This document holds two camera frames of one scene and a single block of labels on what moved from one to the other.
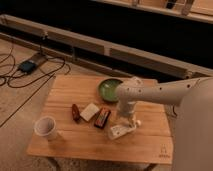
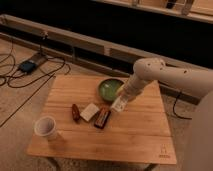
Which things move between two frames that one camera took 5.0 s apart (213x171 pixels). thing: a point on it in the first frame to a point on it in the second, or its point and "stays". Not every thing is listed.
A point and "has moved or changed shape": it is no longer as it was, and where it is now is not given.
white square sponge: (89, 112) stays
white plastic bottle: (119, 129) has moved or changed shape
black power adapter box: (27, 66) stays
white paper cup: (45, 126) stays
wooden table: (74, 122) stays
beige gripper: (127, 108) to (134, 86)
